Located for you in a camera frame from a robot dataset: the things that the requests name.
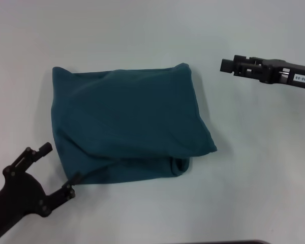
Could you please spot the teal t-shirt with beige print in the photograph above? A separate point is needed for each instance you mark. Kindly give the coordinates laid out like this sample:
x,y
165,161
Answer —
x,y
127,122

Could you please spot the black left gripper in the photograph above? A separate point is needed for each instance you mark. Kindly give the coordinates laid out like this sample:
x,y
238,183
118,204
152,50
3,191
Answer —
x,y
17,198

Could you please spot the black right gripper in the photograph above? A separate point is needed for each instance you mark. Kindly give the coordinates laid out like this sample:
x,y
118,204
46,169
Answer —
x,y
289,75

